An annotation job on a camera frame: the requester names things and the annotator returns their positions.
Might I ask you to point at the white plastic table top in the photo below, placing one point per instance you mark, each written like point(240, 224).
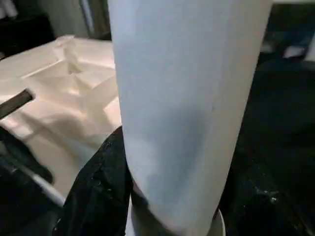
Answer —
point(61, 73)

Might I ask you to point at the white plastic table leg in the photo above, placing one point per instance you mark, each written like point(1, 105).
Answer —
point(184, 98)

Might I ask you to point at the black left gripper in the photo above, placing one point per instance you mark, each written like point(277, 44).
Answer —
point(14, 103)

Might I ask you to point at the grey curtain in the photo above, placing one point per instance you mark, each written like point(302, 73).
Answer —
point(73, 17)

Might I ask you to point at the black plastic mat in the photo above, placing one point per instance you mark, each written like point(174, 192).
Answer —
point(283, 103)

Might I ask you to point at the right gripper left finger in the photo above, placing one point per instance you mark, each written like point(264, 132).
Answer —
point(98, 191)

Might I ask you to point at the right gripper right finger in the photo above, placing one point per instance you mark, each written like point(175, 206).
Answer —
point(258, 196)

